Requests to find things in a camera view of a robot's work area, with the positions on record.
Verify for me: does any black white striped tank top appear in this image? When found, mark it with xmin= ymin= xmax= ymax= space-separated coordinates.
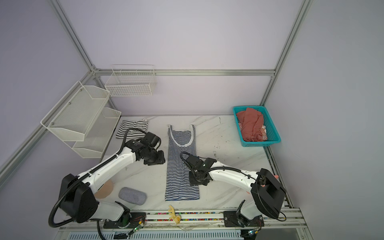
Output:
xmin=115 ymin=119 xmax=149 ymax=140

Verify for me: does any navy striped tank top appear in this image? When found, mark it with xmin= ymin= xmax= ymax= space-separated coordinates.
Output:
xmin=165 ymin=125 xmax=200 ymax=202

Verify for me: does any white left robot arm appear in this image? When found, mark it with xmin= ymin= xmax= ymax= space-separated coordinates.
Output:
xmin=48 ymin=132 xmax=166 ymax=228

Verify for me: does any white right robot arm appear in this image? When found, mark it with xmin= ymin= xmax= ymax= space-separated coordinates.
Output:
xmin=180 ymin=152 xmax=287 ymax=222

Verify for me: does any red tank top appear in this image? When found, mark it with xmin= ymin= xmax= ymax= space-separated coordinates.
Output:
xmin=236 ymin=108 xmax=264 ymax=142

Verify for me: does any grey felt pouch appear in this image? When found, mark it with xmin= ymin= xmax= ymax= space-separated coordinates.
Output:
xmin=119 ymin=187 xmax=147 ymax=206

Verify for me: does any yellow banana toy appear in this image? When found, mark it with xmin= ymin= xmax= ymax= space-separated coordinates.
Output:
xmin=168 ymin=205 xmax=182 ymax=225

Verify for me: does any potted green plant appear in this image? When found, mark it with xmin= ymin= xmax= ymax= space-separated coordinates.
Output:
xmin=94 ymin=180 xmax=114 ymax=199

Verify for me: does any teal plastic basket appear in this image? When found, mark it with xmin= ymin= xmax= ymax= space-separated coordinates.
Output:
xmin=233 ymin=106 xmax=281 ymax=147

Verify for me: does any white mesh two-tier shelf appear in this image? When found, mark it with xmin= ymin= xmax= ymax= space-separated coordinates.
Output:
xmin=41 ymin=82 xmax=121 ymax=159

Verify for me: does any red white striped garment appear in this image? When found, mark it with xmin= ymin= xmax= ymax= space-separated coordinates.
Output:
xmin=260 ymin=125 xmax=268 ymax=142

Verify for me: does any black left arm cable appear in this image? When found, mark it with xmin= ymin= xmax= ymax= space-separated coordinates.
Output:
xmin=118 ymin=127 xmax=148 ymax=155

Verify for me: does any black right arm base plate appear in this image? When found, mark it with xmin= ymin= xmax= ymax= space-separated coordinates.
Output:
xmin=223 ymin=200 xmax=265 ymax=228

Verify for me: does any white wire wall basket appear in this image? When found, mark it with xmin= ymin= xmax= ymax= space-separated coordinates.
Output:
xmin=105 ymin=65 xmax=157 ymax=97

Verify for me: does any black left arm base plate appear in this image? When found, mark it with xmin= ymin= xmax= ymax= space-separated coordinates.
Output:
xmin=103 ymin=212 xmax=147 ymax=229

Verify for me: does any aluminium frame rail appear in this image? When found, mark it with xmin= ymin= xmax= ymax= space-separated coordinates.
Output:
xmin=95 ymin=69 xmax=276 ymax=76

